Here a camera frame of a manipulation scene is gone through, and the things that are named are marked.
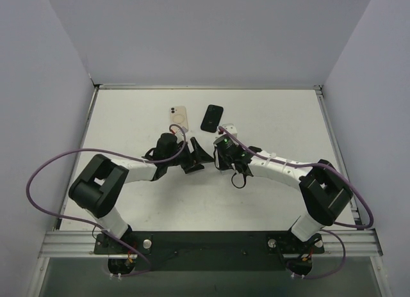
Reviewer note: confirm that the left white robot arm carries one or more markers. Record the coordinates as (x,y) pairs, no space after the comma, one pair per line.
(98,186)

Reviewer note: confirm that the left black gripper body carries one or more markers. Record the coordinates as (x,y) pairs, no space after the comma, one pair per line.
(188,157)

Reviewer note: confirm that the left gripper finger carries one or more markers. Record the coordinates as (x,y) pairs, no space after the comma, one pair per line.
(193,168)
(198,154)

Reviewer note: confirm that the black cased phone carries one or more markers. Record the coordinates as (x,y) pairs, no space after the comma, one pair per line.
(212,118)

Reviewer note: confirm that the beige cased phone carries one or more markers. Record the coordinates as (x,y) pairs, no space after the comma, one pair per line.
(178,115)

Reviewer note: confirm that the aluminium front rail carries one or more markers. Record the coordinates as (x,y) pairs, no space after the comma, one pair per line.
(353,243)

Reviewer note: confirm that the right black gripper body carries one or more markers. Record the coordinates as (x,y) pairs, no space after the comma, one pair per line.
(241,166)

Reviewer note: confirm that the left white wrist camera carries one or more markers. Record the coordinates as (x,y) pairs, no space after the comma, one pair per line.
(180,130)

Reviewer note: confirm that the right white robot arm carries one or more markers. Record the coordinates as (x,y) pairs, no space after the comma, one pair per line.
(324,193)

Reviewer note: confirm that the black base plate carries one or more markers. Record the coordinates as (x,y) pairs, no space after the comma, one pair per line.
(210,260)

